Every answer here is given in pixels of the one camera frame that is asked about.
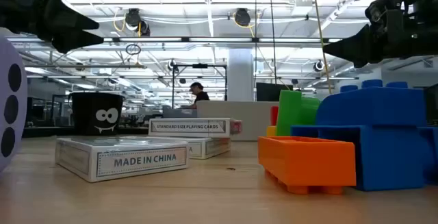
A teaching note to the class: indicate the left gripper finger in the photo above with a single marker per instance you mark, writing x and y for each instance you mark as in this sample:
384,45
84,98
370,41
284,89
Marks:
68,18
75,40

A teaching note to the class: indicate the blue toy brick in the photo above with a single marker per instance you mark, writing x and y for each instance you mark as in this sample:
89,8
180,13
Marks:
393,159
373,107

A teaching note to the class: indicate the green toy brick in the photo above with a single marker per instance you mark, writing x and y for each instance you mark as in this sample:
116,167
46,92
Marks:
291,114

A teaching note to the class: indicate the red toy brick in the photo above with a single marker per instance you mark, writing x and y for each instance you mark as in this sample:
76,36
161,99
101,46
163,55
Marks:
274,116

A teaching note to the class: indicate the long orange toy brick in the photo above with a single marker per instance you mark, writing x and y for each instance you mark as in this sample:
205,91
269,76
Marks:
308,162

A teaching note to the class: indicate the yellow toy brick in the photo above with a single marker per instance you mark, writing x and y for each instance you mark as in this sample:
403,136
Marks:
271,131

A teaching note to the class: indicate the card deck made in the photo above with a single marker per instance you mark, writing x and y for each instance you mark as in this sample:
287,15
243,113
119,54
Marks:
119,162

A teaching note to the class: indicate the card deck standard size print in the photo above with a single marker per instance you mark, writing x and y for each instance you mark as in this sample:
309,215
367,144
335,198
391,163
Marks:
188,127

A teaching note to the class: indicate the white playing card deck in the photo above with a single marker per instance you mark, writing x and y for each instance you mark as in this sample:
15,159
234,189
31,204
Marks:
212,147

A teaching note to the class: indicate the black bucket with cartoon face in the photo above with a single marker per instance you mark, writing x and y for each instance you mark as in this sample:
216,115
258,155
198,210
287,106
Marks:
85,114

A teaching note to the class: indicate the black monitor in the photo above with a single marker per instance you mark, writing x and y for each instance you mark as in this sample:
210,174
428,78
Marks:
270,92

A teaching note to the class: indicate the white building pillar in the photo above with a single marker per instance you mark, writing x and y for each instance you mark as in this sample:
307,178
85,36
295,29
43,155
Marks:
240,75

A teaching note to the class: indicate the dark grey plastic bin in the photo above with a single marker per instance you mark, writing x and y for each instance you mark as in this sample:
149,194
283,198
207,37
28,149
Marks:
178,112

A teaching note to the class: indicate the light grey plastic bin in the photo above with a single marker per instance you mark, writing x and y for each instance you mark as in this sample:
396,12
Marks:
239,118

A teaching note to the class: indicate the person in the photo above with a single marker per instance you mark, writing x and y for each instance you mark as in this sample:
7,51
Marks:
200,95

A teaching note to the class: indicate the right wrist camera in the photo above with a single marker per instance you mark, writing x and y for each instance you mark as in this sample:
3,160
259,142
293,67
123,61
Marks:
383,11

